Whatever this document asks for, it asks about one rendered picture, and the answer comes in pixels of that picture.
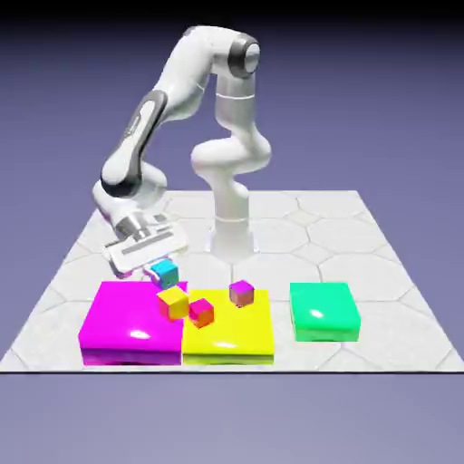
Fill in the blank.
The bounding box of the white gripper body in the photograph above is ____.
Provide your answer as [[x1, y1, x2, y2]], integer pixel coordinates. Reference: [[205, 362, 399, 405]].
[[102, 222, 189, 277]]

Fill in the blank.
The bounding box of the small cyan cube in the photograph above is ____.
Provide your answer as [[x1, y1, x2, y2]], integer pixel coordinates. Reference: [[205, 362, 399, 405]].
[[150, 258, 180, 290]]

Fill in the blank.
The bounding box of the small yellow cube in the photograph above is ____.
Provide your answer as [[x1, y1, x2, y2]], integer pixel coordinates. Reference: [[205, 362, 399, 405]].
[[157, 286, 190, 323]]

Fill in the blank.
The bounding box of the small pink cube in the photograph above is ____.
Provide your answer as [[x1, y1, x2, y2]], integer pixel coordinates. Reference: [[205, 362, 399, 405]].
[[188, 297, 215, 330]]

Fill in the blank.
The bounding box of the small purple cube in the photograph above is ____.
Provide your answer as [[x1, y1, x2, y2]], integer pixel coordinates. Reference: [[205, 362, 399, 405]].
[[228, 279, 255, 307]]

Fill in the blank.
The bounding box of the large magenta box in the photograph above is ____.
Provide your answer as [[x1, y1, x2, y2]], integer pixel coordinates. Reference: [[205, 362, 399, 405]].
[[78, 280, 189, 367]]

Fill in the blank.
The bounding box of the large yellow box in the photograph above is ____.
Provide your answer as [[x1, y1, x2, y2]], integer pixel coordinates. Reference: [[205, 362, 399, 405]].
[[180, 288, 276, 366]]

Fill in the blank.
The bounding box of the large green box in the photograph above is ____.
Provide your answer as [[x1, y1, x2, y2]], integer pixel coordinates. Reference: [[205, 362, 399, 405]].
[[288, 281, 363, 343]]

